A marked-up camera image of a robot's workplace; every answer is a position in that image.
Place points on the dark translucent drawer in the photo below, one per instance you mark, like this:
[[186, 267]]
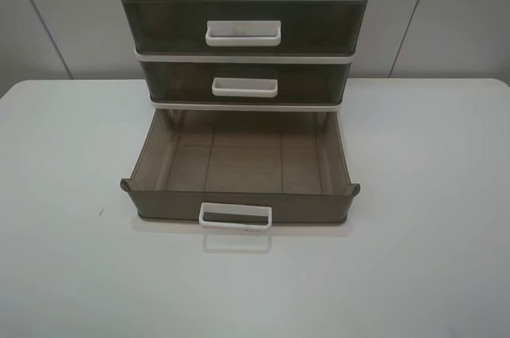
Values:
[[242, 170], [307, 84], [310, 28]]

